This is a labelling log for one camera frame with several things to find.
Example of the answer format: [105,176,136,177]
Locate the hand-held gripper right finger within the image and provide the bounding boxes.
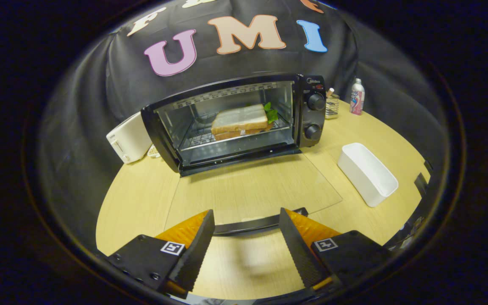
[280,208,391,295]

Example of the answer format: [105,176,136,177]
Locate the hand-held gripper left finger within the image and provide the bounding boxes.
[108,210,215,299]

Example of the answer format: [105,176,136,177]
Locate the black toaster oven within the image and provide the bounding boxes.
[141,73,343,236]

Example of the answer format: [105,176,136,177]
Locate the sandwich with lettuce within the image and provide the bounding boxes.
[211,102,278,141]

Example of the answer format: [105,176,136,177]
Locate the white pop-up toaster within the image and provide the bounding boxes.
[106,111,153,164]

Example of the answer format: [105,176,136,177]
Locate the white rectangular tray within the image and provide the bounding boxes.
[337,142,399,208]

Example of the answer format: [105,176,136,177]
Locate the silver pink spray bottle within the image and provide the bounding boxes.
[350,78,365,116]

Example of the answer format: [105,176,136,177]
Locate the black backdrop cloth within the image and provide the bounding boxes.
[36,0,448,255]

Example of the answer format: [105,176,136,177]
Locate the small wire basket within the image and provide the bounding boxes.
[325,88,340,119]

